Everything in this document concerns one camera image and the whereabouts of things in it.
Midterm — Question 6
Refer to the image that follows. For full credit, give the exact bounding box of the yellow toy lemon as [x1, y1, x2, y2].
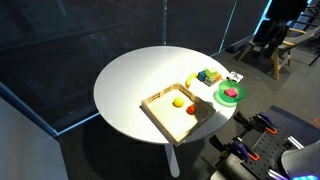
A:
[172, 96, 185, 108]

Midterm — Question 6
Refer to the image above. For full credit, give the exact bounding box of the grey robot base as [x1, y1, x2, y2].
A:
[280, 139, 320, 180]

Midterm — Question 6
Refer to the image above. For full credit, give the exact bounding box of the yellow toy banana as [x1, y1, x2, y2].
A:
[184, 72, 199, 89]

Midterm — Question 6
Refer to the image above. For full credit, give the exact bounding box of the red toy fruit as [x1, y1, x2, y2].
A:
[185, 104, 197, 116]

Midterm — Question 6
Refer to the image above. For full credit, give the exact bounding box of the light wooden tray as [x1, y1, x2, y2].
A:
[140, 82, 217, 147]

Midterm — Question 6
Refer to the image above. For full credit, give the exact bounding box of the blue block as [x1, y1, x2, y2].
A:
[196, 69, 208, 83]

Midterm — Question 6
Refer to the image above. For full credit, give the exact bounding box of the pink cube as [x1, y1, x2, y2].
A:
[223, 87, 239, 99]

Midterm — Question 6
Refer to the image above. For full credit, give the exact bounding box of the white table base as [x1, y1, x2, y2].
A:
[164, 143, 181, 179]

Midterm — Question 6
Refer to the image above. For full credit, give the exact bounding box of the green plastic bowl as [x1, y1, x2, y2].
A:
[212, 80, 248, 108]

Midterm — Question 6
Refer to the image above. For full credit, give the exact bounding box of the zebra print box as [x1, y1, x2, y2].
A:
[226, 71, 245, 84]

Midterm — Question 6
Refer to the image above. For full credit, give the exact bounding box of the wooden armchair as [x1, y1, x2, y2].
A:
[237, 25, 320, 81]

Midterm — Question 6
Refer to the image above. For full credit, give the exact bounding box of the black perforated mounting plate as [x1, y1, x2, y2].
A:
[240, 126, 309, 180]

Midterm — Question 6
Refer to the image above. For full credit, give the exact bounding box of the silver metal rail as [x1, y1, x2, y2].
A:
[286, 135, 305, 150]

